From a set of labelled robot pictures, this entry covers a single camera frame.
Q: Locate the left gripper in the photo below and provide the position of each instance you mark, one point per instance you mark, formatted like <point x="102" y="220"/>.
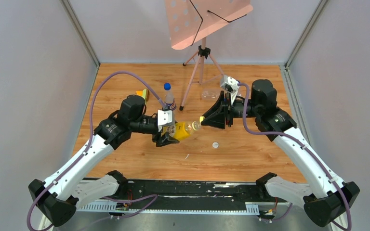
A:
<point x="161" y="134"/>

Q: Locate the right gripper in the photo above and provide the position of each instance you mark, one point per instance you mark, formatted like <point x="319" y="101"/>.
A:
<point x="215" y="118"/>

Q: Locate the yellow juice bottle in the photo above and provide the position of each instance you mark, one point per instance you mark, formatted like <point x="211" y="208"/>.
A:
<point x="183" y="130"/>

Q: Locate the Pepsi bottle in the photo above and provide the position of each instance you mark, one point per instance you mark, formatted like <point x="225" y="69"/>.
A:
<point x="170" y="99"/>

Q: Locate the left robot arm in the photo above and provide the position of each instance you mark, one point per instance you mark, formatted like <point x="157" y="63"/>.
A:
<point x="60" y="195"/>

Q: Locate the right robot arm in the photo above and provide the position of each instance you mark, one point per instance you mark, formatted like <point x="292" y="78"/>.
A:
<point x="326" y="196"/>

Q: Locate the clear bottle white cap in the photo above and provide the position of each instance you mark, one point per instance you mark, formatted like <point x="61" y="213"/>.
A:
<point x="210" y="94"/>

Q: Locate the yellow green toy block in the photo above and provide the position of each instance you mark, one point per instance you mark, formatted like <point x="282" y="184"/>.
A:
<point x="143" y="93"/>

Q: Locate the pink music stand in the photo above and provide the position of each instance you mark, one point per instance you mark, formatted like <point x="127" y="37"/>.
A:
<point x="192" y="21"/>

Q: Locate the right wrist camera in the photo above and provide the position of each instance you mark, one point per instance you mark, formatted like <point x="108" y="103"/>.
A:
<point x="231" y="85"/>

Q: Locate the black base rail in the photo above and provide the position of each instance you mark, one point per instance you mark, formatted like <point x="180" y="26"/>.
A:
<point x="189" y="197"/>

